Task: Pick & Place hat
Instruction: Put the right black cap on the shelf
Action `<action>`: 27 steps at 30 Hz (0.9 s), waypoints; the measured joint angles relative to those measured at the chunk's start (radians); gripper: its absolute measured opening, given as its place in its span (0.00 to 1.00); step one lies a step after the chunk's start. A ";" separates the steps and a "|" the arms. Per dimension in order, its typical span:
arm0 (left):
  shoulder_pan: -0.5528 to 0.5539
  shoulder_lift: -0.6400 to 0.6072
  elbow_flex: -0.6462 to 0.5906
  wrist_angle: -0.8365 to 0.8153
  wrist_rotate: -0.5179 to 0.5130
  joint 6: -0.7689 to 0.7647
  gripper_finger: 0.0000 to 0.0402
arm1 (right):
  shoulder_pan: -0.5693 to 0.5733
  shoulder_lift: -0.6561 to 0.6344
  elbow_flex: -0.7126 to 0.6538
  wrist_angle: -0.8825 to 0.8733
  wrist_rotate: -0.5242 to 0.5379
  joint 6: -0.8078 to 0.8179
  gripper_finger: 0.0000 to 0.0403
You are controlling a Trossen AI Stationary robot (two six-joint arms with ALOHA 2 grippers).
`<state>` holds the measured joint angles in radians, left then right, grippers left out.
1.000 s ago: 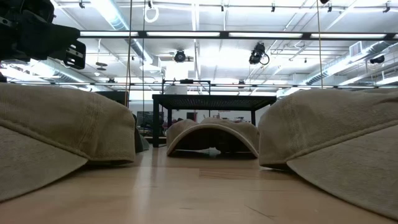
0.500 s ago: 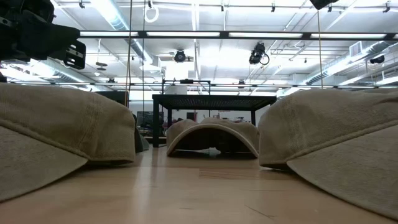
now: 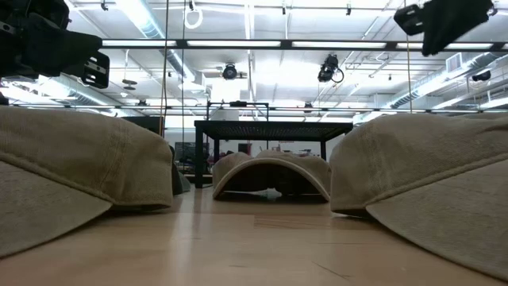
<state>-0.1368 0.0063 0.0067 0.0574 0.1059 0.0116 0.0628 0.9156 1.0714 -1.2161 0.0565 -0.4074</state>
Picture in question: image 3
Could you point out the black aluminium rig frame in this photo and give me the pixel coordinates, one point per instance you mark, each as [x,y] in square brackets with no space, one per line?
[285,44]

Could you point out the round ceiling fixture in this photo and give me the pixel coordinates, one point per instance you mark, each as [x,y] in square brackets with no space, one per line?
[129,82]

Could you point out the black monitor screen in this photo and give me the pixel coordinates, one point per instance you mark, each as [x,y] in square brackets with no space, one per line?
[148,123]

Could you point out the small dark ceiling device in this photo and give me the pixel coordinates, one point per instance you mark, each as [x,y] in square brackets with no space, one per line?
[481,75]

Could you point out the tan baseball cap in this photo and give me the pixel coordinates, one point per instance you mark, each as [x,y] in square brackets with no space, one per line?
[79,159]
[416,167]
[234,163]

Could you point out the silver ventilation duct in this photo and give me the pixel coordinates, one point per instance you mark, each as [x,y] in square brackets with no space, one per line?
[436,79]
[148,28]

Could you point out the dark wall board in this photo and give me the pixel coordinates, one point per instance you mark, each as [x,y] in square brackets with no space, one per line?
[186,151]

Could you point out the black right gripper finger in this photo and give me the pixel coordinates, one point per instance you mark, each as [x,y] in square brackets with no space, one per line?
[452,20]

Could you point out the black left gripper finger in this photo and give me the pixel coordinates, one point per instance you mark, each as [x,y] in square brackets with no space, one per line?
[59,43]

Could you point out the black perforated metal rack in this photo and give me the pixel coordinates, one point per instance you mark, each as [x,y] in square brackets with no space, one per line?
[274,131]

